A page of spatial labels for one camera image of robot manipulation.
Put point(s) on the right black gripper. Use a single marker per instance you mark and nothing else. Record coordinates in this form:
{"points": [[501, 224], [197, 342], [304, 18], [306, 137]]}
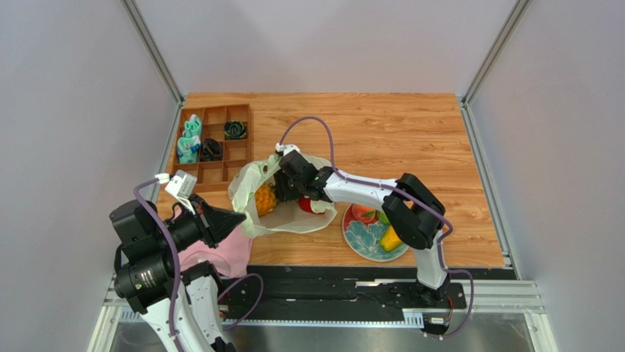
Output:
{"points": [[284, 185]]}

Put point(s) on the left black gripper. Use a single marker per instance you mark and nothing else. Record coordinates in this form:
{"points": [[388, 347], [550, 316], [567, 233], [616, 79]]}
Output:
{"points": [[212, 224]]}

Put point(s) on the fake pineapple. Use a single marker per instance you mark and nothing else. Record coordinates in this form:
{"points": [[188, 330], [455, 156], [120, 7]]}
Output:
{"points": [[266, 199]]}

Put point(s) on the avocado print plastic bag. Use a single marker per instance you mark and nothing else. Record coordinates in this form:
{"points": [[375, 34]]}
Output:
{"points": [[254, 191]]}

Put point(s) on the fake peach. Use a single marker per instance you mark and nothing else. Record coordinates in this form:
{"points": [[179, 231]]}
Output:
{"points": [[364, 214]]}

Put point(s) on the green custard apple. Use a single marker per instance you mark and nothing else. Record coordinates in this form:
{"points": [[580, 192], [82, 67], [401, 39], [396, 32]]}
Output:
{"points": [[382, 218]]}

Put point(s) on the fake papaya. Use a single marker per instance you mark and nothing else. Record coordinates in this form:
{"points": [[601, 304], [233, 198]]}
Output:
{"points": [[390, 240]]}

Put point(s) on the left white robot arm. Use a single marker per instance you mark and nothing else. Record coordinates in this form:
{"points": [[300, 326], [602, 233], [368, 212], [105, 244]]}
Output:
{"points": [[180, 305]]}

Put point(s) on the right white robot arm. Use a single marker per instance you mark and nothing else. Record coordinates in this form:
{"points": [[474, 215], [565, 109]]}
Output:
{"points": [[415, 214]]}

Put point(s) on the fake red apple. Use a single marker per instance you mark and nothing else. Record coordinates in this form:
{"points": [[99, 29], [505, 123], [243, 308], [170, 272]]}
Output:
{"points": [[307, 206]]}

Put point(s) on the pink folded cloth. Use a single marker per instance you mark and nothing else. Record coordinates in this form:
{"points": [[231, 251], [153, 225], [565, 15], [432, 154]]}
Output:
{"points": [[231, 257]]}

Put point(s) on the wooden divider tray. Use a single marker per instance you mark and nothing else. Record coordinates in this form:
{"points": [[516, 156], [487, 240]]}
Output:
{"points": [[216, 175]]}

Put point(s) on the black rolled sock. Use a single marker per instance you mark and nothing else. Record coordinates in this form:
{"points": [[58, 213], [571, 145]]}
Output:
{"points": [[211, 150]]}

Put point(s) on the dark rolled sock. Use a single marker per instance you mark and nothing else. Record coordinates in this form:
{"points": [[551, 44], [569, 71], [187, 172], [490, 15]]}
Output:
{"points": [[235, 130]]}

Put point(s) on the teal rolled sock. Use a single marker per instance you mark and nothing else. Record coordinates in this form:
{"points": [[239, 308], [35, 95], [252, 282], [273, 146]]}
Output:
{"points": [[187, 149], [192, 127]]}

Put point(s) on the red teal floral plate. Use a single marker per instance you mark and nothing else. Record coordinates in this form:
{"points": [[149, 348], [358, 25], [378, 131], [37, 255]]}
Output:
{"points": [[364, 239]]}

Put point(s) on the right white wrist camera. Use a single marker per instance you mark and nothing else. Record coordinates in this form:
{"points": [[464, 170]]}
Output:
{"points": [[284, 149]]}

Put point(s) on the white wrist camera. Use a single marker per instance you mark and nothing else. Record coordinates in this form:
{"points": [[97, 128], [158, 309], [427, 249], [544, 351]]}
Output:
{"points": [[284, 149], [180, 186]]}

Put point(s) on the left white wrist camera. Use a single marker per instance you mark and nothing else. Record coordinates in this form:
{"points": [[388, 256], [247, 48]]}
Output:
{"points": [[180, 186]]}

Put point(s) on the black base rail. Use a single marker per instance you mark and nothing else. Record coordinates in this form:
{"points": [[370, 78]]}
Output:
{"points": [[335, 294]]}

